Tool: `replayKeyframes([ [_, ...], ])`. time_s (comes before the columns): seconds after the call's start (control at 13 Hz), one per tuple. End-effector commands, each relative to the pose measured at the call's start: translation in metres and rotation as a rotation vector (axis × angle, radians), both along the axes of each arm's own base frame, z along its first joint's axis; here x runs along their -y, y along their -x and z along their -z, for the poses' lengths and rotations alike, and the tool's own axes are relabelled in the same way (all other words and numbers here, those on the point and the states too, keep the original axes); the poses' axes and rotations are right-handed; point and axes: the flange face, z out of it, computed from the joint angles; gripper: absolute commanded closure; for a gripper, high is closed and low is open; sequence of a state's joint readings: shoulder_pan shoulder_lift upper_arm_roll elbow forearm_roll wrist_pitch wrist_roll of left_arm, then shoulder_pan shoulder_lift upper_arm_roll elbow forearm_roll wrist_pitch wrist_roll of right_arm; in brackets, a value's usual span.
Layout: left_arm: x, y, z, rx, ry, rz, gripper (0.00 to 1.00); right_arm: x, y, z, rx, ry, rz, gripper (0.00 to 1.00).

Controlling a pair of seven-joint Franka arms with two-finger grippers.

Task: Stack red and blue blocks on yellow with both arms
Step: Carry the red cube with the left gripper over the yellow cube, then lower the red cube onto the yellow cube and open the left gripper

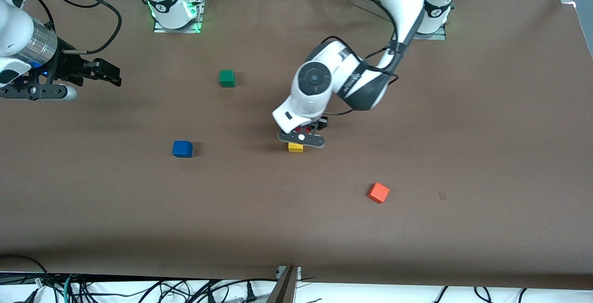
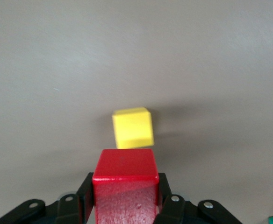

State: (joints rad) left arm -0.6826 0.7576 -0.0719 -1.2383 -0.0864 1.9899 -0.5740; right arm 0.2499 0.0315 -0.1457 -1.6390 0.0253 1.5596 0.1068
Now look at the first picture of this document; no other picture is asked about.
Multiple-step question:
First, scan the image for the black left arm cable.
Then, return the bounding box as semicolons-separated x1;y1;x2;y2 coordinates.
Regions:
320;0;424;116

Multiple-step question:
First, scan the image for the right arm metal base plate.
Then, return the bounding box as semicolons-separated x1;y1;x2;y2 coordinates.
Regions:
153;0;203;34

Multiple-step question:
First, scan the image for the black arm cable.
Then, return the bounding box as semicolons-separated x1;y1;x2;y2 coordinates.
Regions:
28;0;123;56
320;0;424;116

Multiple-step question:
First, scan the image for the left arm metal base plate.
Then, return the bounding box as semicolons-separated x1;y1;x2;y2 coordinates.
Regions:
414;24;448;41

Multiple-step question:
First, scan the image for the orange cube block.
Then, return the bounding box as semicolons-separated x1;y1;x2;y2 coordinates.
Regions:
367;182;391;204

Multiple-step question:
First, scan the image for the blue cube block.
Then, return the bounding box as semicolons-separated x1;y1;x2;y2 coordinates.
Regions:
172;140;194;158

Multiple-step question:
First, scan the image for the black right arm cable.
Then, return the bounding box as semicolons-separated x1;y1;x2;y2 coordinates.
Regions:
28;0;123;56

